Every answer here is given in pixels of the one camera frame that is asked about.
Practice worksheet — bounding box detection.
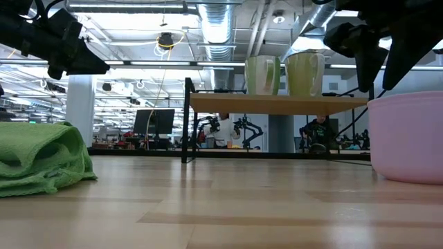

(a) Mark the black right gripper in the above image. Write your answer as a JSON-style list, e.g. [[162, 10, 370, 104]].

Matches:
[[323, 0, 443, 93]]

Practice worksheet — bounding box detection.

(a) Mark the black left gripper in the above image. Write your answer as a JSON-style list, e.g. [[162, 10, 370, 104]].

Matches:
[[19, 7, 111, 81]]

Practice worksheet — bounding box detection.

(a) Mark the pink plastic mug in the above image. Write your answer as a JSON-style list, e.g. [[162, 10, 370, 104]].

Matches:
[[366, 90, 443, 185]]

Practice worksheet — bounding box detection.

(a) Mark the pale green mug white handle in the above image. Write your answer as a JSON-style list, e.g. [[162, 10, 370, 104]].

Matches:
[[284, 50, 327, 98]]

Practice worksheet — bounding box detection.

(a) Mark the green striped mug brown rim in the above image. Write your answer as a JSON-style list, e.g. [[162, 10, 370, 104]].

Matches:
[[244, 55, 282, 96]]

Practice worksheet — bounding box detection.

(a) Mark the white building pillar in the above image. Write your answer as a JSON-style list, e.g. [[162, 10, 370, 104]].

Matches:
[[65, 75, 98, 149]]

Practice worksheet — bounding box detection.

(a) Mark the black monitor on stand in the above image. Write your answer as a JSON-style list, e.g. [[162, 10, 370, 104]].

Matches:
[[132, 108, 176, 150]]

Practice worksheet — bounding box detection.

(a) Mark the person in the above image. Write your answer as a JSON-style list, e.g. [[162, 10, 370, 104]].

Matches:
[[203, 112, 242, 150], [298, 115, 339, 154]]

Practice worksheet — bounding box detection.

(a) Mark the green microfibre cloth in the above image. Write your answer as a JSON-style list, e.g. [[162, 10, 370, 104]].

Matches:
[[0, 120, 99, 199]]

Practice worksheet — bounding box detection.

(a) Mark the black aluminium table frame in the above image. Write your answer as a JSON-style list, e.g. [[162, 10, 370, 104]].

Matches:
[[86, 147, 372, 162]]

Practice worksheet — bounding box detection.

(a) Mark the wooden shelf black metal frame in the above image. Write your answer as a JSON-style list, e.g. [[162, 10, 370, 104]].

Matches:
[[180, 77, 377, 165]]

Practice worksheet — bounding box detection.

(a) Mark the silver ceiling air duct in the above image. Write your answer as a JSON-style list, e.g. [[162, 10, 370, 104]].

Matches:
[[197, 3, 239, 91]]

